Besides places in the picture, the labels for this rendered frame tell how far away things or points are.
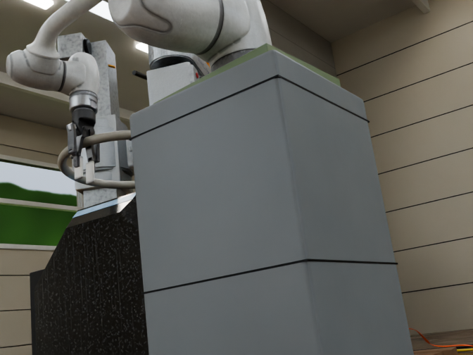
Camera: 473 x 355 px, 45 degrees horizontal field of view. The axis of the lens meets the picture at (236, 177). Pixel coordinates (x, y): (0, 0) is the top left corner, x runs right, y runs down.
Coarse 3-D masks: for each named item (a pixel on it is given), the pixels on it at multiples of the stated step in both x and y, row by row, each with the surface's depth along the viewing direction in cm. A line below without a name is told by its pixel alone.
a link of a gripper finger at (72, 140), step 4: (72, 124) 176; (68, 128) 176; (72, 128) 176; (68, 132) 176; (72, 132) 175; (68, 136) 176; (72, 136) 175; (68, 140) 175; (72, 140) 175; (76, 140) 175; (68, 144) 175; (72, 144) 174; (76, 144) 175; (68, 148) 175; (72, 148) 174; (76, 148) 175; (68, 152) 174
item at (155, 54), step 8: (152, 48) 271; (152, 56) 270; (160, 56) 266; (168, 56) 266; (176, 56) 267; (184, 56) 269; (192, 56) 274; (152, 64) 272; (160, 64) 273; (168, 64) 274; (192, 64) 277; (200, 64) 286; (200, 72) 286; (208, 72) 303
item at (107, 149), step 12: (96, 132) 314; (108, 144) 313; (120, 144) 318; (84, 156) 311; (108, 156) 311; (120, 156) 315; (72, 168) 319; (84, 168) 310; (96, 168) 309; (108, 168) 311; (132, 168) 320
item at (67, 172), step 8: (96, 136) 177; (104, 136) 177; (112, 136) 177; (120, 136) 177; (128, 136) 177; (88, 144) 179; (64, 152) 184; (64, 160) 188; (64, 168) 195; (72, 176) 203; (88, 184) 211; (96, 184) 214; (104, 184) 215; (112, 184) 217; (120, 184) 218; (128, 184) 219
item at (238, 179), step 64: (256, 64) 108; (192, 128) 115; (256, 128) 106; (320, 128) 113; (192, 192) 113; (256, 192) 104; (320, 192) 106; (192, 256) 111; (256, 256) 102; (320, 256) 99; (384, 256) 122; (192, 320) 109; (256, 320) 100; (320, 320) 94; (384, 320) 114
